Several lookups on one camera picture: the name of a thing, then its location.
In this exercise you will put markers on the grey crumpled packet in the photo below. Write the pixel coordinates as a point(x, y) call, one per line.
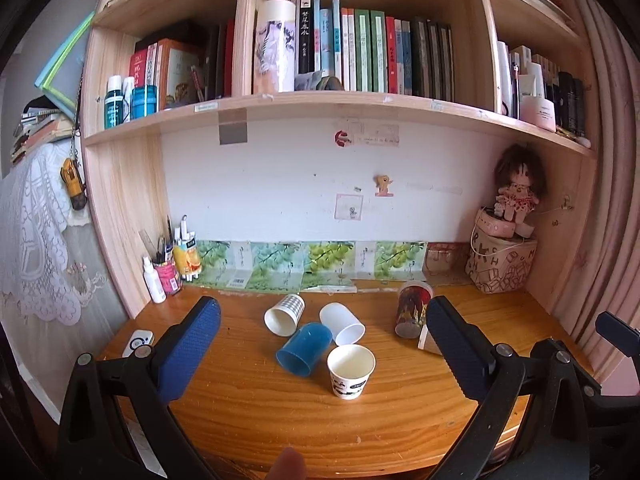
point(320, 82)

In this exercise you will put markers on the white round-button remote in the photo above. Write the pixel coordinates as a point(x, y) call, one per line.
point(137, 341)

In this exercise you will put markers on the stack of worn books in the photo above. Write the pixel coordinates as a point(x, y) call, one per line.
point(39, 125)

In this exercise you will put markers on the yellow toy car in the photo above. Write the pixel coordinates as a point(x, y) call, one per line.
point(74, 183)

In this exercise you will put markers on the white black-print paper cup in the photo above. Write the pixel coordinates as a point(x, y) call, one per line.
point(350, 371)

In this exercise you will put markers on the green blue edged board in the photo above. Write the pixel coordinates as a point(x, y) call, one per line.
point(62, 62)

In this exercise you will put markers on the row of cosmetic bottles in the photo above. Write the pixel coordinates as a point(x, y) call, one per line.
point(555, 87)

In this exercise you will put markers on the pink curtain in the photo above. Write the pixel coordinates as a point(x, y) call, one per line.
point(612, 160)

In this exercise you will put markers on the faded paper wall label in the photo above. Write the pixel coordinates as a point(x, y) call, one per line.
point(375, 133)

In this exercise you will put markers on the white spray bottle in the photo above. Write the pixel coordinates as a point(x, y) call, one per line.
point(154, 282)

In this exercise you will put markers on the wooden bookshelf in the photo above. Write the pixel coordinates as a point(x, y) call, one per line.
point(125, 195)

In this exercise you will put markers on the row of green leaf-print packets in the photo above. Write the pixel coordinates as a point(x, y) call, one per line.
point(310, 262)

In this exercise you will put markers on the letter-print storage basket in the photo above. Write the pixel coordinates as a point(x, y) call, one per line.
point(500, 265)

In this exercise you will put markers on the small beige card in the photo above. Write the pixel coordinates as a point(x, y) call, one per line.
point(430, 342)

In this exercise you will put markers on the person's left hand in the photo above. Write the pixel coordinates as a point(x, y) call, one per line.
point(288, 466)

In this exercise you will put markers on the grey tape patch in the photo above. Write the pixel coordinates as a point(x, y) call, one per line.
point(232, 127)

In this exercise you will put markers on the blue plastic cup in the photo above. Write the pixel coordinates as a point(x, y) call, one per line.
point(305, 347)

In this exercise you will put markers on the row of red black books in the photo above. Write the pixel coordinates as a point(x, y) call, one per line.
point(190, 65)

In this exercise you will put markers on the red wall sticker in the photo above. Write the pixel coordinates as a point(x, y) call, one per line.
point(341, 137)

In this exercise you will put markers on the pink round box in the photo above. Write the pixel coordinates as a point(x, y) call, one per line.
point(495, 225)

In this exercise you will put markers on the white cream jar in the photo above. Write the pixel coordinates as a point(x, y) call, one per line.
point(538, 110)

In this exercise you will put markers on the white lace cloth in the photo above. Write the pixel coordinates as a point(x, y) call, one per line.
point(37, 245)

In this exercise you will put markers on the slim white bottle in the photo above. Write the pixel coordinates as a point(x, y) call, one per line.
point(128, 98)

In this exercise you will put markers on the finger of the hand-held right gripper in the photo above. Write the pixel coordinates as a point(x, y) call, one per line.
point(619, 331)

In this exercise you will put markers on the white ink-painting scroll tube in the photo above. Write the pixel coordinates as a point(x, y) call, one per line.
point(274, 47)

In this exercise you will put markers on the plain white paper cup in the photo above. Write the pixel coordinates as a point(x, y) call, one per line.
point(343, 322)

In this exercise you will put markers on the pink pen holder can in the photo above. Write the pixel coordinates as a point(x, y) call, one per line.
point(168, 276)

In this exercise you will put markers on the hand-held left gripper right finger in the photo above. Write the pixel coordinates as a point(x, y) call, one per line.
point(456, 350)

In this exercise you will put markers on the blue round jar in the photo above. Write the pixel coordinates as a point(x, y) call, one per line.
point(144, 100)

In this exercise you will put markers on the brown-haired rag doll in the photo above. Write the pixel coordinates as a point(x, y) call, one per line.
point(520, 185)

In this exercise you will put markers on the teal white bottle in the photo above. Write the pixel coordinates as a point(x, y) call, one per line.
point(114, 103)

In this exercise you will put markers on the white grid-pattern paper cup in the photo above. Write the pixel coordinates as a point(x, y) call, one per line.
point(285, 313)

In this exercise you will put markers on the pink square wall sticker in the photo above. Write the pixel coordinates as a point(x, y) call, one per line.
point(348, 206)

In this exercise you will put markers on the row of green white books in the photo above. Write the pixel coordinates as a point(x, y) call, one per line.
point(375, 50)

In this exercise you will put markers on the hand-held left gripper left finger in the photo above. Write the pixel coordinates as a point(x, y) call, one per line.
point(192, 345)

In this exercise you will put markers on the bear wall sticker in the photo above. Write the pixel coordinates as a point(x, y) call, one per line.
point(383, 185)

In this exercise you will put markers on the brown printed box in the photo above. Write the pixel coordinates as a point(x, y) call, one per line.
point(442, 259)

